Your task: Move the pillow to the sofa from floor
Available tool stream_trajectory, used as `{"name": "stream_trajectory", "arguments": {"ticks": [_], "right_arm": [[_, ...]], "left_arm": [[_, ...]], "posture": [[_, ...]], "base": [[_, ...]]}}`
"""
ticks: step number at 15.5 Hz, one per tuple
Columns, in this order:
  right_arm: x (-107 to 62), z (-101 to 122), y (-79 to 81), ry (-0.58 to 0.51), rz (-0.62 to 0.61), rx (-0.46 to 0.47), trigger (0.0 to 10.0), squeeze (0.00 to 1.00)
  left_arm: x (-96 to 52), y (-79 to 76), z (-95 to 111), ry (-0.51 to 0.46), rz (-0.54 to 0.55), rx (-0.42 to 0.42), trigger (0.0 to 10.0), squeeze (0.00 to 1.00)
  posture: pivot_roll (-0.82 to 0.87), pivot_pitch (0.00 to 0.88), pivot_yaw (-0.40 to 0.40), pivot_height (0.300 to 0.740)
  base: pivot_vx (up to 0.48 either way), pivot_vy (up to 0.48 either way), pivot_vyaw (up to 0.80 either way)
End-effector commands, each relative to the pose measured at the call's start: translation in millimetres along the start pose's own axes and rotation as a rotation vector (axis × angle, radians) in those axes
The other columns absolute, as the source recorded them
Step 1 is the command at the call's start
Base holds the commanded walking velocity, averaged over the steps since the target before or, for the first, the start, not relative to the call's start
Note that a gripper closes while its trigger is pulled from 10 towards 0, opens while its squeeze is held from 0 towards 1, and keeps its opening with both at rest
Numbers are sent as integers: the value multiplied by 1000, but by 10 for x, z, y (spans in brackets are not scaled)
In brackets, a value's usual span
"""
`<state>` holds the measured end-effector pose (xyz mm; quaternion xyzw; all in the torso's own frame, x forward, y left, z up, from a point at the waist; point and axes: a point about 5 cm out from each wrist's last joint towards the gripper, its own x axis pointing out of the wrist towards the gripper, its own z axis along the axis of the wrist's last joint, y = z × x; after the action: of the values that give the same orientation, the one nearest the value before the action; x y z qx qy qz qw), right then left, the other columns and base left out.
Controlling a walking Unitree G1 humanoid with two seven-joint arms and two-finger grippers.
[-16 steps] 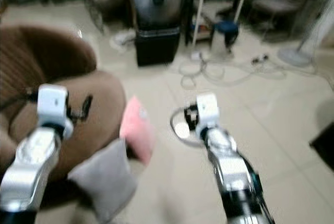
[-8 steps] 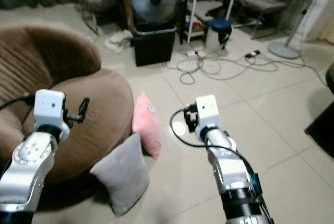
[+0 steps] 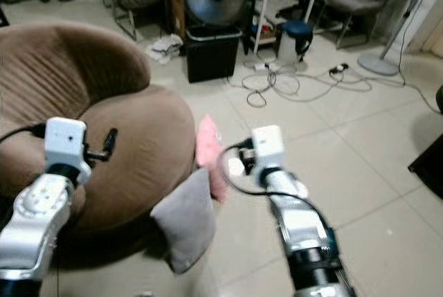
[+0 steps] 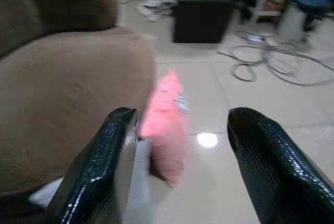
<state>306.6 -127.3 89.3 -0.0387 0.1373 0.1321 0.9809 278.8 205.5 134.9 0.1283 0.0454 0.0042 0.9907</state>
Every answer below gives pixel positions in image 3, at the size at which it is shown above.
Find white bucket with blue lid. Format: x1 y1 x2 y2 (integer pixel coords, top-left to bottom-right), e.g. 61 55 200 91
276 19 315 64

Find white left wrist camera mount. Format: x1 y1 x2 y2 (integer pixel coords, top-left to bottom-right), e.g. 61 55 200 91
44 116 88 177

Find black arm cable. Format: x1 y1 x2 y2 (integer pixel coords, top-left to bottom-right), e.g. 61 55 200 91
0 124 46 144
219 141 336 242

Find dark furniture piece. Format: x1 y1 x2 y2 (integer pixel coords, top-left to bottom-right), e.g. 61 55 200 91
408 85 443 181

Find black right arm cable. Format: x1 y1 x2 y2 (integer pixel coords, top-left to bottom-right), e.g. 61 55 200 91
219 141 336 242

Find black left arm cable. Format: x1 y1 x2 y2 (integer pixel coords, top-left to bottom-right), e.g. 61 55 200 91
0 124 46 144

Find brown round sofa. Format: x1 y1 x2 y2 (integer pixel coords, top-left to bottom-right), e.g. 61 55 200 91
0 21 197 244

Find black bin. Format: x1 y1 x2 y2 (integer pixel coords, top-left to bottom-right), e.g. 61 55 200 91
185 25 244 84

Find white crumpled cloth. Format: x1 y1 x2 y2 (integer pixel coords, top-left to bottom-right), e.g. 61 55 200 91
146 33 185 64

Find pink pillow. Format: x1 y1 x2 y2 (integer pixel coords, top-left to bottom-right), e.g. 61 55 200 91
195 114 228 205

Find grey floor cable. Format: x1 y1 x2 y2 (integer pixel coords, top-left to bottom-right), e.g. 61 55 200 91
225 62 443 114

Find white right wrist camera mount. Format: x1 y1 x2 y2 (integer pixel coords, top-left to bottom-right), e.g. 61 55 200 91
251 125 285 174

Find grey pillow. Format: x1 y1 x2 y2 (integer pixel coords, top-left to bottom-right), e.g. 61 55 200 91
150 166 217 275

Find grey pedestal fan stand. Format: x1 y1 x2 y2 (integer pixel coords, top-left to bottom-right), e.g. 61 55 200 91
358 0 431 77

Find white power strip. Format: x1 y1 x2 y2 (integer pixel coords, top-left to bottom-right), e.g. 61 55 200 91
253 61 280 72

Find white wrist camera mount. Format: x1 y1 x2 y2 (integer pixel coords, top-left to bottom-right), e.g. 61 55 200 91
44 116 88 177
251 125 285 174

